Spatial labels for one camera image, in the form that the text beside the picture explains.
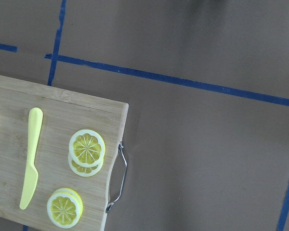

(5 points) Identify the yellow plastic knife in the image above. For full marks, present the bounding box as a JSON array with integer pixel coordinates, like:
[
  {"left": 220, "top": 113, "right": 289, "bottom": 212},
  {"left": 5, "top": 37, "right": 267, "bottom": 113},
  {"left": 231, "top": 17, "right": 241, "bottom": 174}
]
[{"left": 19, "top": 107, "right": 43, "bottom": 210}]

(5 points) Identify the bamboo cutting board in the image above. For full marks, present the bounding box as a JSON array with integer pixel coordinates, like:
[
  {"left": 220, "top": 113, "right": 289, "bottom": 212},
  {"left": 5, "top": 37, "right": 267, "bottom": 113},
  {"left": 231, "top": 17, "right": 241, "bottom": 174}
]
[{"left": 0, "top": 76, "right": 129, "bottom": 231}]

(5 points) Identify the lemon slice bottom stacked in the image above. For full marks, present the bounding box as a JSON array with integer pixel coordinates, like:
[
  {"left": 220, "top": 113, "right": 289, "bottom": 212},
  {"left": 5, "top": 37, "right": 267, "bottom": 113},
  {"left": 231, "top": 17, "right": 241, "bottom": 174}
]
[{"left": 68, "top": 155, "right": 104, "bottom": 177}]

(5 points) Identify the lemon slice top stacked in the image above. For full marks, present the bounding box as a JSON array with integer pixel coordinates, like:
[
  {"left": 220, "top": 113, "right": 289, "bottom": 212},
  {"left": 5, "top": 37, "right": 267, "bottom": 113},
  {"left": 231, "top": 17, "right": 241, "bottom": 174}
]
[{"left": 69, "top": 129, "right": 105, "bottom": 167}]

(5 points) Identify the lemon slice single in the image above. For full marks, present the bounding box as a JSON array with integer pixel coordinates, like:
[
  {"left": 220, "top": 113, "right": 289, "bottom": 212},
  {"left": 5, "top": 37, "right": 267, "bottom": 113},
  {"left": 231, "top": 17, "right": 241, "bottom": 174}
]
[{"left": 47, "top": 188, "right": 83, "bottom": 229}]

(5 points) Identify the lemon slice stacked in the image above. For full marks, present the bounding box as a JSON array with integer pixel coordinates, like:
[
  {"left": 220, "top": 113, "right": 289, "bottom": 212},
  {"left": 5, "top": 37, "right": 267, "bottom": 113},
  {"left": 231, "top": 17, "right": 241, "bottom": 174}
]
[
  {"left": 69, "top": 129, "right": 105, "bottom": 167},
  {"left": 68, "top": 155, "right": 104, "bottom": 177}
]

